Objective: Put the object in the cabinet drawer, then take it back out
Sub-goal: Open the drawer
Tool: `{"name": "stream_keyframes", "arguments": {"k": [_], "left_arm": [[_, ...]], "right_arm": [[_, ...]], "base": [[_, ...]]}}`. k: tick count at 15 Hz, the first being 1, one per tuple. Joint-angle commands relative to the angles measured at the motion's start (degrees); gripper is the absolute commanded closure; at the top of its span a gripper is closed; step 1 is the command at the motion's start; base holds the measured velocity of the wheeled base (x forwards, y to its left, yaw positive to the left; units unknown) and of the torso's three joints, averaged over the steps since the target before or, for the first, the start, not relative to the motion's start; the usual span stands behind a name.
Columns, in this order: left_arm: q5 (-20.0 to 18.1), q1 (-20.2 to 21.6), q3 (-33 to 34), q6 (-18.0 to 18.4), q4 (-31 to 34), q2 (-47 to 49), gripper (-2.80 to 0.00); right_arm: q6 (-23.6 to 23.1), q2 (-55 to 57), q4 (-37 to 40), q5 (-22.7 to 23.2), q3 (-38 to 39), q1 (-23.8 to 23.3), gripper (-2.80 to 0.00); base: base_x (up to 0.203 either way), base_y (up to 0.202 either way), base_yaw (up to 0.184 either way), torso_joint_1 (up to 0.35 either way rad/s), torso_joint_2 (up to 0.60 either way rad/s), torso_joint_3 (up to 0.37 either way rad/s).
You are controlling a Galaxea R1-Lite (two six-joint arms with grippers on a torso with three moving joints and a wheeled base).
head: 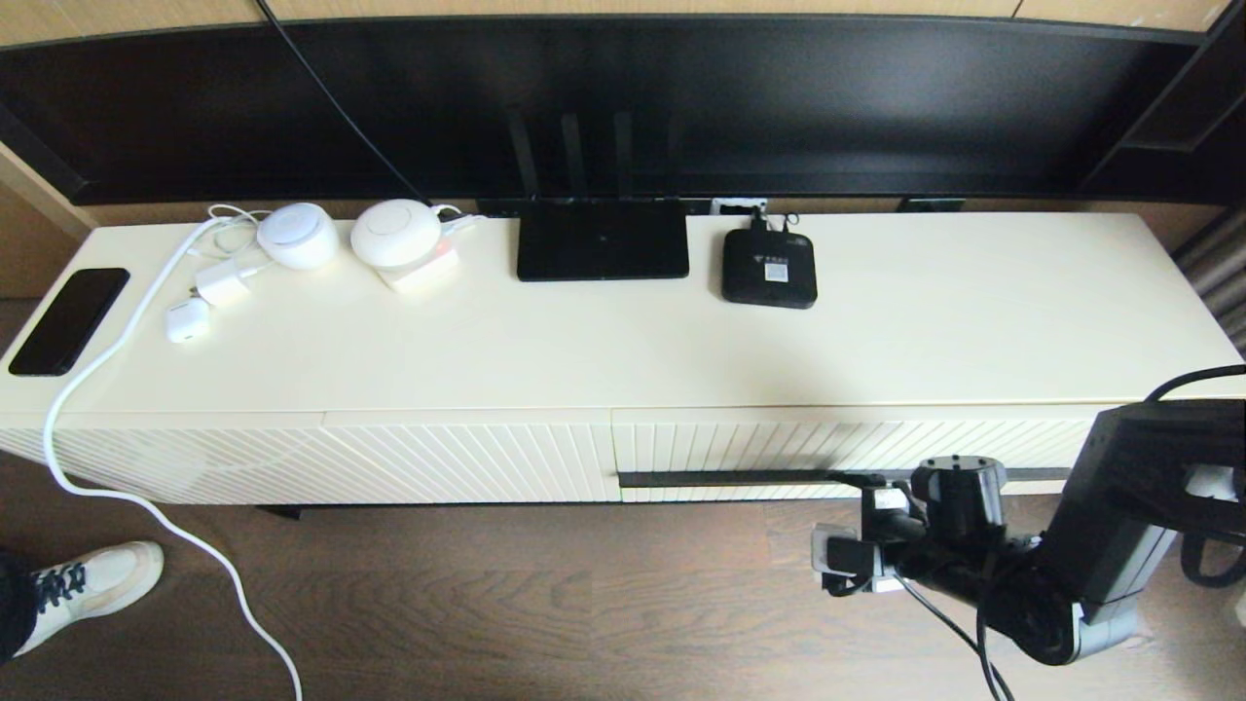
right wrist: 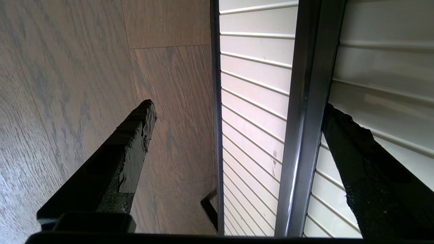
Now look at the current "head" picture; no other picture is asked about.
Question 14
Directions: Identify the white round dome device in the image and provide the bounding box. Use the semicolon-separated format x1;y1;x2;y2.
349;199;444;270
256;203;340;272

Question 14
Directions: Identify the black smartphone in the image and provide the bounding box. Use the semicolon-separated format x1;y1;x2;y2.
8;268;131;378

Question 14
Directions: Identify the thin white charger cable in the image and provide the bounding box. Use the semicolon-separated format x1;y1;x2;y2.
190;203;275;282

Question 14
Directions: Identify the white flat charger adapter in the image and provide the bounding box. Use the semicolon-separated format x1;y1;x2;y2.
194;259;268;308

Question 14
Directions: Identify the white sneaker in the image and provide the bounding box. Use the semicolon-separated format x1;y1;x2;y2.
15;541;165;658

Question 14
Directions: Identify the black router with antennas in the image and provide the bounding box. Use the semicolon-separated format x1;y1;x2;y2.
506;110;691;283

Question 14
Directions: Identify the cream tv cabinet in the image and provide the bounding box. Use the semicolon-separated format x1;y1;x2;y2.
0;211;1246;509

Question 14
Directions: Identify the black set-top box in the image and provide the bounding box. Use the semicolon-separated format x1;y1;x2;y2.
722;229;819;311

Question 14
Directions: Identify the thick white power cable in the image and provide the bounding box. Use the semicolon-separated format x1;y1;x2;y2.
42;215;305;701

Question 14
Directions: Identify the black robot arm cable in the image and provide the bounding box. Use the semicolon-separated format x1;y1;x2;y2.
891;574;1015;701

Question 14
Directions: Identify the white pink power strip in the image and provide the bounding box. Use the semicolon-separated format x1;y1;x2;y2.
375;242;460;295

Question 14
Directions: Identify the small white cube charger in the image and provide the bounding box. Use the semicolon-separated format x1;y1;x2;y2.
165;297;211;345

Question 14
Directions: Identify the large black television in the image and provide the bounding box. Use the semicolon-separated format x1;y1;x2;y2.
0;16;1246;205

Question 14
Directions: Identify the black wall shelf unit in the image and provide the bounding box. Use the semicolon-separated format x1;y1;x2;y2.
1076;0;1246;203

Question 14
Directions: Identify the grey curtain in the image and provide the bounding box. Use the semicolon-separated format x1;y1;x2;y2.
1173;204;1246;356

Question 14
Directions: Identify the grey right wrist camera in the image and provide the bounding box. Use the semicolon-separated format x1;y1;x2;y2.
813;524;882;597

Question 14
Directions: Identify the thin black hanging cable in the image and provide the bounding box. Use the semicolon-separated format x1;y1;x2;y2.
255;0;429;203

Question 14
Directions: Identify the cream ribbed drawer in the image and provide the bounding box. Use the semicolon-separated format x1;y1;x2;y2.
611;404;1111;504

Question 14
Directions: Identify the cream ribbed cabinet door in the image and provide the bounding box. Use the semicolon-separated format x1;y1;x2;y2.
324;409;622;505

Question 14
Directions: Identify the white plug with cable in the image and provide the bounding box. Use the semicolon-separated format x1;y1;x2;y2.
433;203;485;239

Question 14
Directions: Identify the dark trouser leg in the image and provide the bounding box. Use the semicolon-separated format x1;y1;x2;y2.
0;550;40;665

